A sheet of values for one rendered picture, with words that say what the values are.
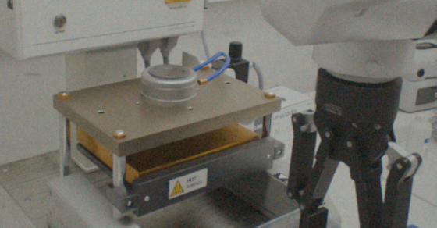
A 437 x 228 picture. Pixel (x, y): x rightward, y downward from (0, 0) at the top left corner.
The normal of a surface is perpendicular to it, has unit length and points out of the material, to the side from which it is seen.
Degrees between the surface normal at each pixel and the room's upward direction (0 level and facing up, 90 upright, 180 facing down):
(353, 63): 91
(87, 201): 0
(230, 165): 90
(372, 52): 88
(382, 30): 131
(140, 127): 0
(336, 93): 90
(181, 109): 0
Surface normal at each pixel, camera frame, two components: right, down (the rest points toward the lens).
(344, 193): 0.04, -0.94
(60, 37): 0.59, 0.28
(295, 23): -0.63, 0.69
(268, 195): -0.81, 0.16
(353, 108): -0.39, 0.28
